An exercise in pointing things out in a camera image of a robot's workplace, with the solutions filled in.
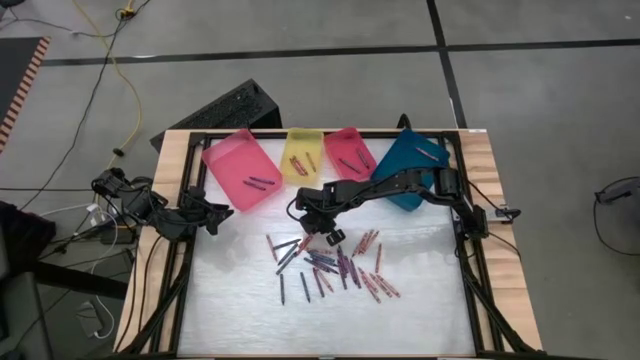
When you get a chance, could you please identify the blue plastic bin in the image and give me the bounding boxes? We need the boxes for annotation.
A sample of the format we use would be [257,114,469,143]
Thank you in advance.
[370,128,451,212]

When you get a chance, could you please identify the black aluminium table frame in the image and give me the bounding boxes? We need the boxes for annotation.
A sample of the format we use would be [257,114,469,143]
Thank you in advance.
[112,130,541,360]

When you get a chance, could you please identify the white power adapter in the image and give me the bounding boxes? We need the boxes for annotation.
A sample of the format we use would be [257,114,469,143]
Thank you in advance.
[84,202,119,241]

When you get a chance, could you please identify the small red plastic bin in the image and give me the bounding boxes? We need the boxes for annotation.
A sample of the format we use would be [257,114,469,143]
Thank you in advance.
[323,126,379,182]

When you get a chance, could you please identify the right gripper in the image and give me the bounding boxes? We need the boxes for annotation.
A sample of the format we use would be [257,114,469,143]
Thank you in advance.
[293,185,347,247]

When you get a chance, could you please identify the striped floor mat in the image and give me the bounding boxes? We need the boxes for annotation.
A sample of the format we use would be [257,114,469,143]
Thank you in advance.
[0,35,52,154]

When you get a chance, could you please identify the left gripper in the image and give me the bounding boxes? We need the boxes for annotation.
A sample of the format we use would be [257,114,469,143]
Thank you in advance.
[177,185,235,236]

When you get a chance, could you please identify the large pink plastic bin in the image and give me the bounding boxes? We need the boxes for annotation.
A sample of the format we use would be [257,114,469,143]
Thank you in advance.
[201,128,284,214]

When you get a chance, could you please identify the black floor cable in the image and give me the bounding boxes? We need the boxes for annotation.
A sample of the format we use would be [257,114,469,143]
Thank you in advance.
[0,0,151,211]

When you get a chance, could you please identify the yellow plastic bin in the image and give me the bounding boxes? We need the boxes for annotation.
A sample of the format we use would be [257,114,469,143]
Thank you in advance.
[279,127,325,187]

